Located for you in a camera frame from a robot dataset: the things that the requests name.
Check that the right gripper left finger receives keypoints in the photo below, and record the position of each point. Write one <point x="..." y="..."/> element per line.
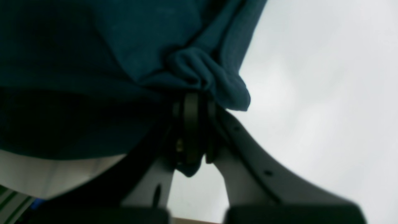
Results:
<point x="136" y="189"/>

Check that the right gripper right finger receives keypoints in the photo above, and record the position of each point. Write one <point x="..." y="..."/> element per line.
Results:
<point x="261" y="190"/>

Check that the dark navy T-shirt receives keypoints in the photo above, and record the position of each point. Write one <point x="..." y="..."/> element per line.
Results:
<point x="84" y="79"/>

